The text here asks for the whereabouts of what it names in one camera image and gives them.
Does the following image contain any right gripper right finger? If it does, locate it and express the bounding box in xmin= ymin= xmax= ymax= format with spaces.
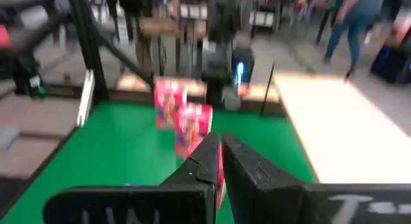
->
xmin=221 ymin=131 xmax=411 ymax=224

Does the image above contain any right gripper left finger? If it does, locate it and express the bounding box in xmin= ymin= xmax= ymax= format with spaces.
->
xmin=42 ymin=131 xmax=222 ymax=224

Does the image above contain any Froot Loops cereal box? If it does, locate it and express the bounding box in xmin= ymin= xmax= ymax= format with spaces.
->
xmin=153 ymin=78 xmax=188 ymax=131
xmin=175 ymin=103 xmax=213 ymax=159

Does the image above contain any wooden shelf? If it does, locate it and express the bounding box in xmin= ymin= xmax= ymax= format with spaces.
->
xmin=274 ymin=74 xmax=411 ymax=185

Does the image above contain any green table mat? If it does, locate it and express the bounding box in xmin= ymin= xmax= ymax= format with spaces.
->
xmin=0 ymin=101 xmax=319 ymax=224

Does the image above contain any white panel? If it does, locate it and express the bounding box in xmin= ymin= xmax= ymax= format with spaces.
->
xmin=76 ymin=69 xmax=96 ymax=127

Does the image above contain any wooden workbench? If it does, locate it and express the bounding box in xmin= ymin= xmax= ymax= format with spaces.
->
xmin=137 ymin=2 xmax=209 ymax=37

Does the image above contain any dark bag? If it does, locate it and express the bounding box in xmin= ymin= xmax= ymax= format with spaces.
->
xmin=369 ymin=44 xmax=411 ymax=85

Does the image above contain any person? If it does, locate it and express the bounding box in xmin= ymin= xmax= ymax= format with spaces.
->
xmin=322 ymin=0 xmax=391 ymax=80

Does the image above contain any black table frame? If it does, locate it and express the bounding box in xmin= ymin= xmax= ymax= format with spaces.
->
xmin=68 ymin=0 xmax=285 ymax=117

